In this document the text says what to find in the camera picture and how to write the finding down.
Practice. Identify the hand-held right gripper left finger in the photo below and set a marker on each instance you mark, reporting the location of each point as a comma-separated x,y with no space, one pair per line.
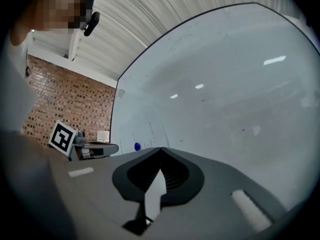
95,191

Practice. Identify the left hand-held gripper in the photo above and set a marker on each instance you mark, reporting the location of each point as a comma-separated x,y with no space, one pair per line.
62,139

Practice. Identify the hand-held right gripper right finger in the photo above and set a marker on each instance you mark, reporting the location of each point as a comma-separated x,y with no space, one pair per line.
220,184

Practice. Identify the round blue magnet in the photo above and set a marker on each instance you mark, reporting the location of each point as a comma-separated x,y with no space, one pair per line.
137,146

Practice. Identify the large white whiteboard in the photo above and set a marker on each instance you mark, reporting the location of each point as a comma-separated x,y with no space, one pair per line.
212,71

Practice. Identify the person's white shirt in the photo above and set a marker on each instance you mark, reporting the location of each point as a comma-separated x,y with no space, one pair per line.
12,89

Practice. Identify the person's head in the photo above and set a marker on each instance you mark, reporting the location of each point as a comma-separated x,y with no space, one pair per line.
57,9

